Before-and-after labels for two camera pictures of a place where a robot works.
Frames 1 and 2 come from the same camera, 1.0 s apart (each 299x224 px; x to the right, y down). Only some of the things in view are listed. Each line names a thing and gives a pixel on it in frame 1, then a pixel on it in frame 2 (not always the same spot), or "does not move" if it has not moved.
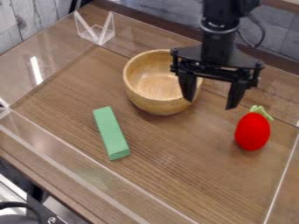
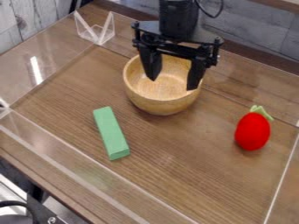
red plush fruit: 252,129 does not move
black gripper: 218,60 -> 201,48
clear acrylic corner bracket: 96,34 does not move
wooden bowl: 153,85 does not move
